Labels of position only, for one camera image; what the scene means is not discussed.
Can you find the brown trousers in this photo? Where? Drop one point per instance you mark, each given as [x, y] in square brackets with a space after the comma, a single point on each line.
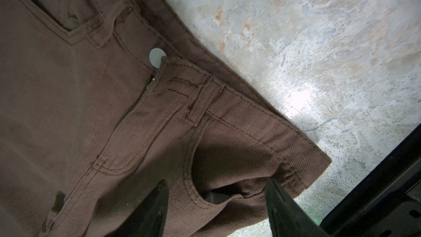
[99, 94]

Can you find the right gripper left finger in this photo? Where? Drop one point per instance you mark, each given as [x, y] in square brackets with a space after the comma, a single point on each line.
[140, 211]

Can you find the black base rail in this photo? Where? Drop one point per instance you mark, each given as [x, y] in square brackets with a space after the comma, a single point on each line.
[387, 203]

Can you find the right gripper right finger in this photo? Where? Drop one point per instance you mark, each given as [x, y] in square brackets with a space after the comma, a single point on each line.
[286, 218]

